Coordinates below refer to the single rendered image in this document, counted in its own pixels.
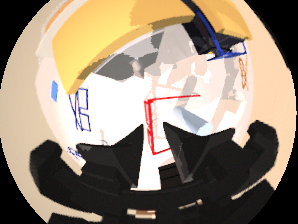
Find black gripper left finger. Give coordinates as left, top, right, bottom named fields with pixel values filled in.
left=76, top=124, right=145, bottom=188

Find red glasses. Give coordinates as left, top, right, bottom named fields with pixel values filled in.
left=144, top=95, right=186, bottom=155

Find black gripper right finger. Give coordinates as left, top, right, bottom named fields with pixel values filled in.
left=162, top=123, right=235, bottom=183

